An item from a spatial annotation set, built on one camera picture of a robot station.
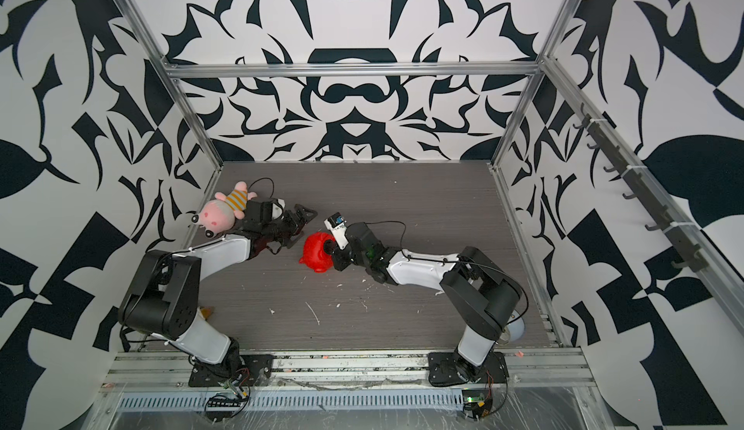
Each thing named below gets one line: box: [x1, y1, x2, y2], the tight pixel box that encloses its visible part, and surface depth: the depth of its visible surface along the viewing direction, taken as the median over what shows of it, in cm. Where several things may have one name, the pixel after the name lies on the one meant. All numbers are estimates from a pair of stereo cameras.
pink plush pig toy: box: [191, 181, 258, 238], surface depth 100 cm
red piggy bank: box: [298, 231, 335, 274], surface depth 86 cm
